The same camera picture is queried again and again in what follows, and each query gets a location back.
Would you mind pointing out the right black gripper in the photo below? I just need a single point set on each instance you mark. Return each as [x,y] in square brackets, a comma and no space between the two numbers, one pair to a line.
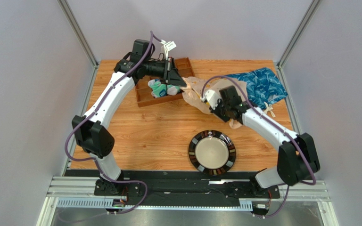
[224,110]

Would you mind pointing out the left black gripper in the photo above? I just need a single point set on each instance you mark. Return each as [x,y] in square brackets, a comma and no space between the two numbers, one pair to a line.
[171,76]

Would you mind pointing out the translucent white plastic bag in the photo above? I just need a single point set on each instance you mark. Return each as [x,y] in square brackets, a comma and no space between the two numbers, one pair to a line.
[192,95]

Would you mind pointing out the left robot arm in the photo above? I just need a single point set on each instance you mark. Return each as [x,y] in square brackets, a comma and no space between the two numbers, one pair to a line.
[91,130]

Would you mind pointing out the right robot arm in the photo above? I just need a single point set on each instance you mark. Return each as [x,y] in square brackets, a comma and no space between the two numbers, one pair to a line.
[297,156]

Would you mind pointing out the brown wooden organizer tray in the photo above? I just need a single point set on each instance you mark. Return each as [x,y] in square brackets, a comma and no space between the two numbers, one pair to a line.
[143,91]

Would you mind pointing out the teal white sock bundle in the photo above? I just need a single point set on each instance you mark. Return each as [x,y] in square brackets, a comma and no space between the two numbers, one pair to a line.
[160,90]

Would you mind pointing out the blue patterned cloth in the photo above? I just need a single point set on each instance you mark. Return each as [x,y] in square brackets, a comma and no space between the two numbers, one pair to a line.
[263,87]

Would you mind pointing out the black rimmed beige plate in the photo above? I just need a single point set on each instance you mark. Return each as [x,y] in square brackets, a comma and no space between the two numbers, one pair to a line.
[212,152]

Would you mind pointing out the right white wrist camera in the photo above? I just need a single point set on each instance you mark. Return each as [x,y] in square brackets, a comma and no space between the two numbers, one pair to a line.
[211,98]

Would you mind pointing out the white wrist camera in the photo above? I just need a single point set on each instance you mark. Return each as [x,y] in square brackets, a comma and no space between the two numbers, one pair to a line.
[211,98]
[166,47]

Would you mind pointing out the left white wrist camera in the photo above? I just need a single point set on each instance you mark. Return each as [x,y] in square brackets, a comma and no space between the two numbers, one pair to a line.
[166,47]

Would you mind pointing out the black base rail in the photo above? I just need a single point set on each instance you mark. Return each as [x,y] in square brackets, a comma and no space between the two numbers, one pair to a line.
[179,189]

